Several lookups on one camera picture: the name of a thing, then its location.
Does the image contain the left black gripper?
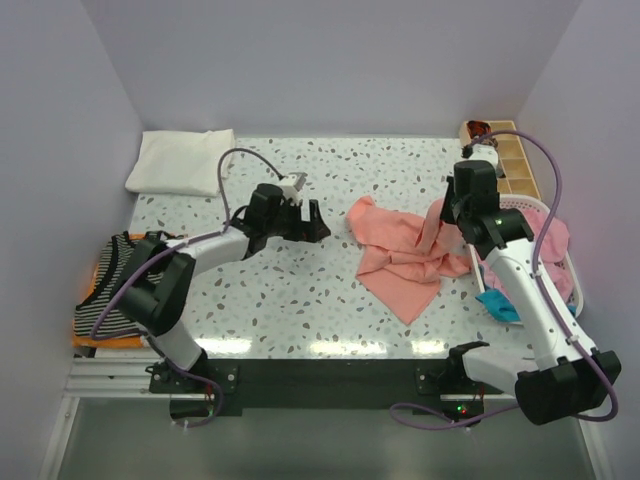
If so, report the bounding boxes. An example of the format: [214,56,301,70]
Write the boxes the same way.
[265,198,330,244]

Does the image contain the salmon pink t shirt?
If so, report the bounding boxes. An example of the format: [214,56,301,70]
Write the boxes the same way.
[346,196,471,325]

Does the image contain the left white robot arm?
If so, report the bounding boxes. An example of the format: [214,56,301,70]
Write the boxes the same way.
[112,183,331,392]

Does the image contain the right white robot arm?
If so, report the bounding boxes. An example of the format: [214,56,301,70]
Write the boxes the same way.
[441,160,621,425]

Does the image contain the white laundry basket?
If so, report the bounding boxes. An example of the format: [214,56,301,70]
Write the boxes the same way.
[468,194,584,325]

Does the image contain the wooden compartment organizer box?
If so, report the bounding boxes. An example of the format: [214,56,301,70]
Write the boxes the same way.
[459,120,540,199]

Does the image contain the rolled dark socks in organizer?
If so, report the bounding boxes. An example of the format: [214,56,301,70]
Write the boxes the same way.
[466,120,499,150]

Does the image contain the blue garment in basket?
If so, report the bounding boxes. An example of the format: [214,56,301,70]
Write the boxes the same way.
[476,289,520,324]

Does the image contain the light pink garment in basket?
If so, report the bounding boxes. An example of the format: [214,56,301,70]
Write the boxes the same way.
[479,207,575,303]

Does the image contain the folded white t shirt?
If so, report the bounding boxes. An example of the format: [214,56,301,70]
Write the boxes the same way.
[125,129,236,197]

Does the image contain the black white striped shirt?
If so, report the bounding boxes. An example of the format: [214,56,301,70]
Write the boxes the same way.
[73,230,176,339]

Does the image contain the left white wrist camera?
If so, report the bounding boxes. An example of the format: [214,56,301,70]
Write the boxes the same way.
[277,172,307,205]

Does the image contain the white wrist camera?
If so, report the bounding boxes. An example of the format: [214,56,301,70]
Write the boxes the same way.
[277,172,307,205]
[462,143,503,177]

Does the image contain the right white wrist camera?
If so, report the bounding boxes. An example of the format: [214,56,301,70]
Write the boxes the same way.
[462,143,503,177]

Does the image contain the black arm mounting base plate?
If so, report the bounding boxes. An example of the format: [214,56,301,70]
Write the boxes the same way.
[148,357,489,419]

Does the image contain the aluminium rail frame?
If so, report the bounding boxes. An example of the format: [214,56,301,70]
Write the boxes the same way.
[64,349,159,399]

